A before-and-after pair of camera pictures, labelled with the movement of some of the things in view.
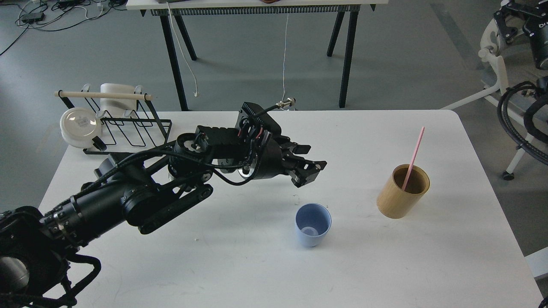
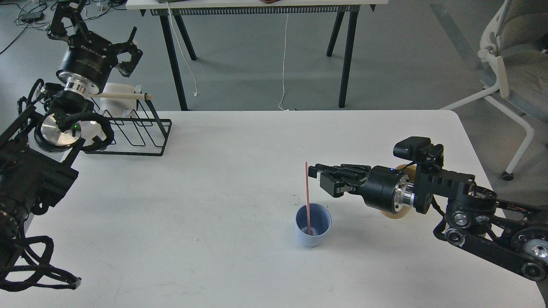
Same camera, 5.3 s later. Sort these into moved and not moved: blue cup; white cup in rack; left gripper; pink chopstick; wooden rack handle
Moved: left gripper; pink chopstick
Not moved: white cup in rack; blue cup; wooden rack handle
